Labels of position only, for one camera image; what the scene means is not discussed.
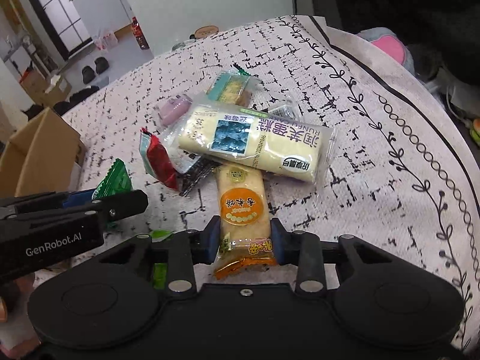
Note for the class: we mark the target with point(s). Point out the pink grey plush toy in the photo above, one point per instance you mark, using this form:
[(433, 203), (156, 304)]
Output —
[(388, 42)]

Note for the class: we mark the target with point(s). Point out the wooden lid jar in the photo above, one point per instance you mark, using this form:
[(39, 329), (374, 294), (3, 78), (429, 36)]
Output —
[(204, 32)]

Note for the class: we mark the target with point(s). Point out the light green snack packet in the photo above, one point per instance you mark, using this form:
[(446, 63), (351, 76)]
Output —
[(160, 267)]

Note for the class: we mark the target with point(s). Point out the black white small packet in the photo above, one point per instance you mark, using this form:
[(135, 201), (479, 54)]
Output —
[(200, 169)]

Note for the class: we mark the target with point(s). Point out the dark green snack packet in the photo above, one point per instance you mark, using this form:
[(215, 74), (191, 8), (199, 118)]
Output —
[(116, 182)]

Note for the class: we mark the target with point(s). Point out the patterned white table cloth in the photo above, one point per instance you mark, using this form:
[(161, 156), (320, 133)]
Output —
[(281, 190)]

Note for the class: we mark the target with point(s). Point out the large cream cake pack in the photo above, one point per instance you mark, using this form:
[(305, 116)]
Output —
[(232, 133)]

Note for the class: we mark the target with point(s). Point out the person left hand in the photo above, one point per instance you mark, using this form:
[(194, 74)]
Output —
[(14, 295)]

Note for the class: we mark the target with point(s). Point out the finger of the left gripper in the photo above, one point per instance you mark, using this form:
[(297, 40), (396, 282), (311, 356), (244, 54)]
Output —
[(12, 206), (133, 203)]

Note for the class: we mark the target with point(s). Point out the burger toy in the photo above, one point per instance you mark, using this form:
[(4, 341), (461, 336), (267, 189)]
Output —
[(474, 130)]

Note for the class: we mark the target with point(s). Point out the red white snack packet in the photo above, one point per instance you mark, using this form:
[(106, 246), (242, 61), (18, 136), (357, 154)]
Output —
[(155, 159)]

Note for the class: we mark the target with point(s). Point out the small floor cardboard box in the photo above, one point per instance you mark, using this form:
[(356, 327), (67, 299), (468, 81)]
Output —
[(57, 91)]

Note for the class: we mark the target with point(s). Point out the orange label rice cracker pack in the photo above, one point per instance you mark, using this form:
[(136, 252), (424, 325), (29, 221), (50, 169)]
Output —
[(245, 229)]

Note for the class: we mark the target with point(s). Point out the teal band biscuit packet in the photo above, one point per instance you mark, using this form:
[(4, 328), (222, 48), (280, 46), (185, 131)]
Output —
[(234, 86)]

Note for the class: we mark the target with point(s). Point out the purple cake packet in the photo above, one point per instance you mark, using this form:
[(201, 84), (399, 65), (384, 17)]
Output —
[(169, 110)]

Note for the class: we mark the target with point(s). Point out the black slipper left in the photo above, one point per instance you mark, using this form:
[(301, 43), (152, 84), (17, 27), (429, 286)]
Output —
[(88, 74)]

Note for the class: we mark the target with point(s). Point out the small clear barcode packet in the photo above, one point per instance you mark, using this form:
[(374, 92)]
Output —
[(286, 109)]

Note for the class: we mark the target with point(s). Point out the black slipper right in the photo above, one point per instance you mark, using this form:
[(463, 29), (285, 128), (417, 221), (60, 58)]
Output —
[(101, 65)]

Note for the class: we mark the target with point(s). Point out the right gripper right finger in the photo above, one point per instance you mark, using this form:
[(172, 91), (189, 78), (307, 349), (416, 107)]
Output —
[(304, 251)]

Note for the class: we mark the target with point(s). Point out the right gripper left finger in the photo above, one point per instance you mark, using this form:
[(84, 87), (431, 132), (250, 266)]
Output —
[(186, 250)]

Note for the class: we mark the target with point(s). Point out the black clothes on floor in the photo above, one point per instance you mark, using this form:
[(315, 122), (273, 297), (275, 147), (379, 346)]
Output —
[(62, 107)]

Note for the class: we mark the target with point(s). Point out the black slipper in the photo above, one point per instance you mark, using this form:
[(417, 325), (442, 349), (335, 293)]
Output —
[(88, 74), (101, 65)]

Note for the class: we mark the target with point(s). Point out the pink plastic bag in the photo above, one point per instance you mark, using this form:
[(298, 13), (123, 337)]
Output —
[(105, 40)]

